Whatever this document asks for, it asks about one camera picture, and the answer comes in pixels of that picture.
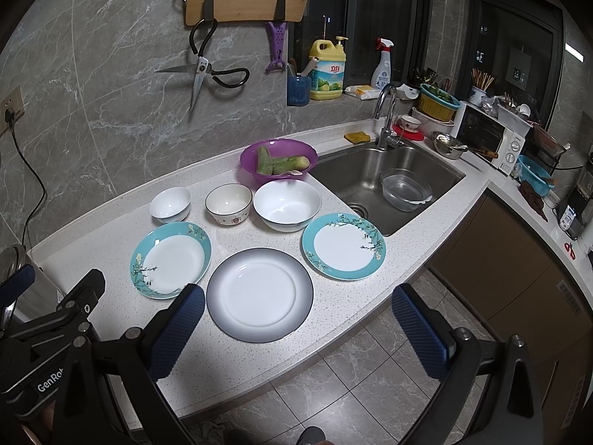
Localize teal floral plate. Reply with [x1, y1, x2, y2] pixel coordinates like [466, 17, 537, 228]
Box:
[301, 213, 387, 281]
[130, 222, 212, 300]

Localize white plate grey rim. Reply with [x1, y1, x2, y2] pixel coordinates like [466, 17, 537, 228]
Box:
[206, 248, 314, 343]

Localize small white bowl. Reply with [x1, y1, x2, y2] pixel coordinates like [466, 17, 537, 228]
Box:
[150, 187, 191, 224]

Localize white bowl red pattern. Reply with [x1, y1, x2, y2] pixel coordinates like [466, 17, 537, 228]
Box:
[205, 183, 252, 226]

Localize large white bowl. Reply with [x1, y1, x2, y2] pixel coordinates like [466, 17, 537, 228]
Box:
[253, 180, 322, 233]

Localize kitchen scissors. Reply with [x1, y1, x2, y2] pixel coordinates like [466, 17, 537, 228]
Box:
[158, 18, 250, 113]

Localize stainless rice cooker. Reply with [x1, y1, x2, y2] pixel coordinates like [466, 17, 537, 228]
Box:
[1, 244, 64, 330]

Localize person shoe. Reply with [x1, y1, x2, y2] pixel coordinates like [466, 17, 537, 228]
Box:
[296, 426, 326, 445]

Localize clear glass bowl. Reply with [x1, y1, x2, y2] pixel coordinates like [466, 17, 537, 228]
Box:
[380, 168, 433, 212]

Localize stainless steel sink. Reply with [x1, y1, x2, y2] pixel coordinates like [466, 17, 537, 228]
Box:
[312, 142, 464, 236]

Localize steel saucepan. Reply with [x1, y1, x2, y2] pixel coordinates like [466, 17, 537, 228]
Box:
[430, 132, 498, 160]

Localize teal plastic basket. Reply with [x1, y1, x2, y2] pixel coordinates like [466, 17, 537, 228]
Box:
[514, 155, 554, 197]

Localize chrome faucet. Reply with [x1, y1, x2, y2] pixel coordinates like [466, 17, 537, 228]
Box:
[373, 82, 399, 151]

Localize white microwave oven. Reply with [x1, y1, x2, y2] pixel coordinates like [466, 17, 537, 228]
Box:
[454, 102, 532, 175]

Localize purple plastic bowl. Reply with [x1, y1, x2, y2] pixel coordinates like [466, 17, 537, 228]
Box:
[239, 139, 319, 185]

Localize yellow sponge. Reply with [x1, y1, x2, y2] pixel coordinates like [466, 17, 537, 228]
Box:
[344, 132, 372, 145]

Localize small red patterned bowl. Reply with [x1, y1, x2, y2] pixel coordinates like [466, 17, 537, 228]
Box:
[399, 115, 421, 133]

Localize yellow teal basket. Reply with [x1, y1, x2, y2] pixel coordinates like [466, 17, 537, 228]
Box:
[417, 83, 460, 122]

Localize chopsticks holder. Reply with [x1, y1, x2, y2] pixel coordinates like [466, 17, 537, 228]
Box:
[468, 68, 494, 106]

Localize white spray bottle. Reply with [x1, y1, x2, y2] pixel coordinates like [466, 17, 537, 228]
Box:
[371, 38, 394, 90]

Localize yellow dish soap bottle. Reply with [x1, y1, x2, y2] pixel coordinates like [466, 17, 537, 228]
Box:
[309, 36, 348, 100]

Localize blue cup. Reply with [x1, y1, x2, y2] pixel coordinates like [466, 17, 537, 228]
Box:
[286, 75, 312, 106]

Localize purple peeler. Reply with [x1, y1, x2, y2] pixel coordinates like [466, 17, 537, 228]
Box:
[265, 21, 286, 73]

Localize black power cable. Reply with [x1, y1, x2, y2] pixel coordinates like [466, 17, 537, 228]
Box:
[4, 109, 49, 249]

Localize wall power outlet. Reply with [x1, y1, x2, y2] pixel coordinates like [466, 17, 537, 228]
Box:
[0, 85, 24, 136]

